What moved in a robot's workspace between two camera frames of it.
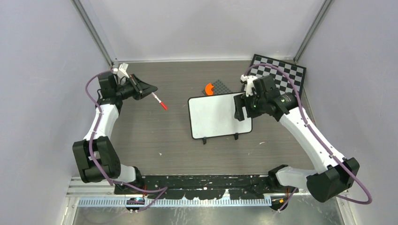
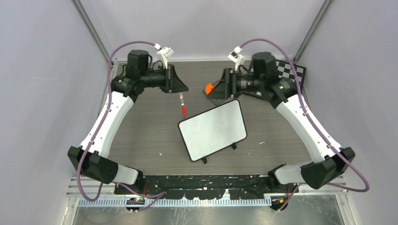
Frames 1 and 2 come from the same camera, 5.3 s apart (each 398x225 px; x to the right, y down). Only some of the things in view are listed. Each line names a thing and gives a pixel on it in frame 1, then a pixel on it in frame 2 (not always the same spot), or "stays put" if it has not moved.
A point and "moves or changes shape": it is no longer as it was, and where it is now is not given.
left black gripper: x=140 y=86 -> x=173 y=83
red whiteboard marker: x=163 y=105 -> x=183 y=109
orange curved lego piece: x=208 y=89 stays put
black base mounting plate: x=205 y=186 stays put
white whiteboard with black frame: x=213 y=116 moves or changes shape
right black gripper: x=241 y=101 -> x=228 y=87
